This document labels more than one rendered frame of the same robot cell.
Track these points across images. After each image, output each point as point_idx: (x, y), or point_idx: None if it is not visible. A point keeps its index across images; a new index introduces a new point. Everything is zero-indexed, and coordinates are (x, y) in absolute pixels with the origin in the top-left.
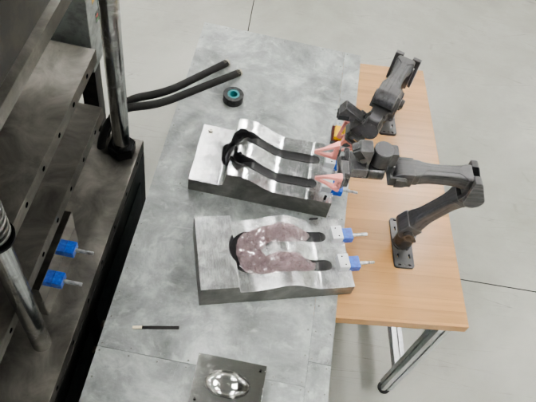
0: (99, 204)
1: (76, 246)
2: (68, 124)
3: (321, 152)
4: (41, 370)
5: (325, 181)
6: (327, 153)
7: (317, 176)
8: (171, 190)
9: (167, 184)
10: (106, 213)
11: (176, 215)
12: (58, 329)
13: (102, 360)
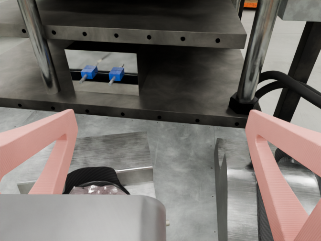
0: (176, 102)
1: (116, 74)
2: (214, 26)
3: (264, 154)
4: (32, 92)
5: (49, 178)
6: (290, 202)
7: (61, 112)
8: (206, 140)
9: (213, 136)
10: (168, 105)
11: (172, 147)
12: (61, 95)
13: (19, 113)
